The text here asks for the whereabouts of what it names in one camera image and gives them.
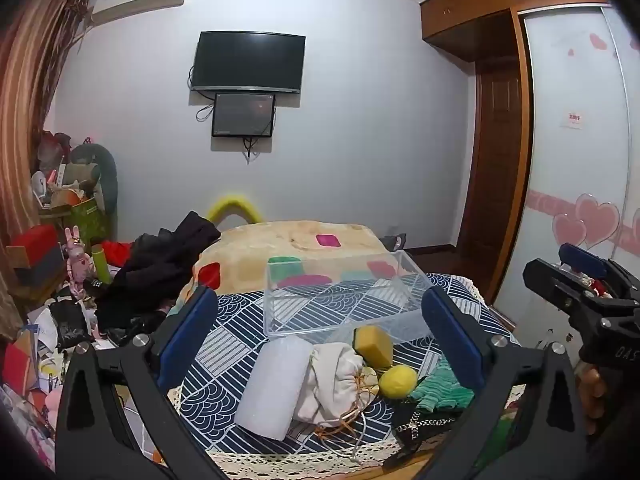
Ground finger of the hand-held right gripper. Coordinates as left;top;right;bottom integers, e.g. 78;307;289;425
522;258;597;327
558;242;640;292

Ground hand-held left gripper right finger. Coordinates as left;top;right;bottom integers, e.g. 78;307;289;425
420;286;589;480

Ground white drawstring cloth bag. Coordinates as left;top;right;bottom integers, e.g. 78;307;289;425
292;342;382;441

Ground yellow soft ball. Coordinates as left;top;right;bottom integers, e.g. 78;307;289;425
378;364;419;401

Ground small black wall monitor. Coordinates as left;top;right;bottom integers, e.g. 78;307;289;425
211;92;277;138

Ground pink bunny plush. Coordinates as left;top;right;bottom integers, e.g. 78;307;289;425
63;226;94;297

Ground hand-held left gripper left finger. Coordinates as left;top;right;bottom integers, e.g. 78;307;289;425
55;285;227;480

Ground pile of black clothes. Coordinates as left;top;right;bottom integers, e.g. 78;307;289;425
94;211;222;338

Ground green curved cushion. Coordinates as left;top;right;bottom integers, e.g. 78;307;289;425
69;143;119;213

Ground black wall television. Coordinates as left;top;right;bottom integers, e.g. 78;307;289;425
189;30;307;95

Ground black lace cloth with chain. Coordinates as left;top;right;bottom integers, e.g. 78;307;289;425
391;400;463;455

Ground yellow foam noodle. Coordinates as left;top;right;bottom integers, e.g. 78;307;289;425
207;192;264;226

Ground person's right hand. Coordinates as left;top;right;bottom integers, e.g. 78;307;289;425
579;365;609;435

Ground brown wooden door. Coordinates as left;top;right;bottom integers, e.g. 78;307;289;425
456;55;524;263

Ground red storage box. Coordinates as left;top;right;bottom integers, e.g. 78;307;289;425
6;224;65;283

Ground beige printed blanket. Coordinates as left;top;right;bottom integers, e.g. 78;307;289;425
176;219;402;311

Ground green knitted glove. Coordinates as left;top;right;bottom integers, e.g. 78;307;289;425
407;357;476;414

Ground white sliding wardrobe doors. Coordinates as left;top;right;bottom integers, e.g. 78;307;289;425
492;4;640;346

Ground pile of papers and packets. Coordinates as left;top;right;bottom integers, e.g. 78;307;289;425
0;305;68;466

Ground black plastic bag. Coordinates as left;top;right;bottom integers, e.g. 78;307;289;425
49;299;95;354

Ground red cloth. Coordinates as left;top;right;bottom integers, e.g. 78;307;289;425
102;241;135;267

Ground brown striped curtain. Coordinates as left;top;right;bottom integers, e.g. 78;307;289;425
0;0;97;321

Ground white foam block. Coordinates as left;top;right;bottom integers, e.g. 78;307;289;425
233;335;314;442

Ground green tube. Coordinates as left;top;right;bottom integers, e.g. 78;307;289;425
89;243;114;286

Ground green gift bag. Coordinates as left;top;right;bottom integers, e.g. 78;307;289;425
39;194;111;253

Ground yellow sponge block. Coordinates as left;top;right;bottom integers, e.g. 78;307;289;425
353;324;395;369

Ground navy patterned cloth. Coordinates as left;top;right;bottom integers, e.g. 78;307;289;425
167;272;517;461

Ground wooden overhead cabinet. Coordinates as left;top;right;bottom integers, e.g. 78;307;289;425
419;0;610;63

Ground clear plastic box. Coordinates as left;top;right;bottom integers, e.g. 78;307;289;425
263;250;434;349

